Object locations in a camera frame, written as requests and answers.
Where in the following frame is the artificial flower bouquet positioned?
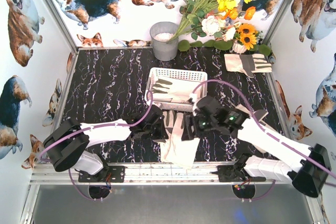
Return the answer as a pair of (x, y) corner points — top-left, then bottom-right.
(175, 0), (280, 56)

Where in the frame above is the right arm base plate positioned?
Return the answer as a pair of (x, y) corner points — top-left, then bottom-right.
(211, 165), (266, 182)

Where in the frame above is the right edge work glove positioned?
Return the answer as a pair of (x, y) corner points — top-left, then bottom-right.
(235, 104), (268, 154)

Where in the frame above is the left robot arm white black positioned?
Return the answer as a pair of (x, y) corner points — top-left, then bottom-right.
(40, 105), (169, 176)

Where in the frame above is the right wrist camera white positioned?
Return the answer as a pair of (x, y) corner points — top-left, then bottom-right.
(188, 92), (198, 104)

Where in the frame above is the grey metal bucket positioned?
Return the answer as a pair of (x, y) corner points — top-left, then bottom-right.
(150, 22), (179, 61)

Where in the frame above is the white plastic storage basket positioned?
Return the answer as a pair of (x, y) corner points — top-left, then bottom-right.
(144, 67), (208, 112)

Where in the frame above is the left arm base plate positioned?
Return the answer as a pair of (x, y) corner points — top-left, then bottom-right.
(78, 165), (125, 183)

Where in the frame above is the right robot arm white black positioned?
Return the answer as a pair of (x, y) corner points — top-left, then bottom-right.
(182, 93), (331, 198)

